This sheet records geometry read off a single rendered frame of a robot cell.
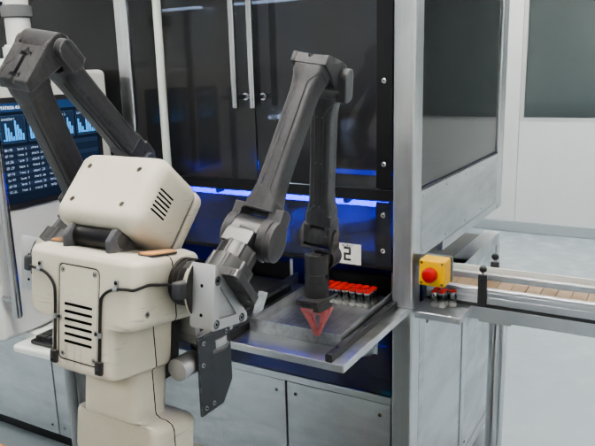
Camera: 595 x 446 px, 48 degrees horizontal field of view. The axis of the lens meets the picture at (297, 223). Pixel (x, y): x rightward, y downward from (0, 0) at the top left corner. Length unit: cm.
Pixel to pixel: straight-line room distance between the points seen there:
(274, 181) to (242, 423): 127
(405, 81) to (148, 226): 86
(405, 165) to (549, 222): 476
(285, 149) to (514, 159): 529
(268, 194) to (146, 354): 37
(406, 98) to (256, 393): 107
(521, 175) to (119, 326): 555
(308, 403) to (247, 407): 24
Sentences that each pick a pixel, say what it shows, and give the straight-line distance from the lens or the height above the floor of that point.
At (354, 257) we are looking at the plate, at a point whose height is 101.
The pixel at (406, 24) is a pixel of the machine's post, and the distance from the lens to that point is 178.
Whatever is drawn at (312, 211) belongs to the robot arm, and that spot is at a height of 122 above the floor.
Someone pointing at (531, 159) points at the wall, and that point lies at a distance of 643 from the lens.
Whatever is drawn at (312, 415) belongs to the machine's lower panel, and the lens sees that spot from 218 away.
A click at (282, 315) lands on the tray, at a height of 88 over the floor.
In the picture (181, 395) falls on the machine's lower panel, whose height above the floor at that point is 43.
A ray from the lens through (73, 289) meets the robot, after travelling 124.
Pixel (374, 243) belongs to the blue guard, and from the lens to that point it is 187.
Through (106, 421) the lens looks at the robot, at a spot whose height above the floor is 89.
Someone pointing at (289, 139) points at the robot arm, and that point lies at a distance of 126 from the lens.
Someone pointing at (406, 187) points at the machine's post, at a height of 122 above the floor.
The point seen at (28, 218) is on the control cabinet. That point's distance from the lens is 208.
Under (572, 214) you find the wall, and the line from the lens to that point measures 645.
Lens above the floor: 154
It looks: 13 degrees down
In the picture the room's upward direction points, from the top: 2 degrees counter-clockwise
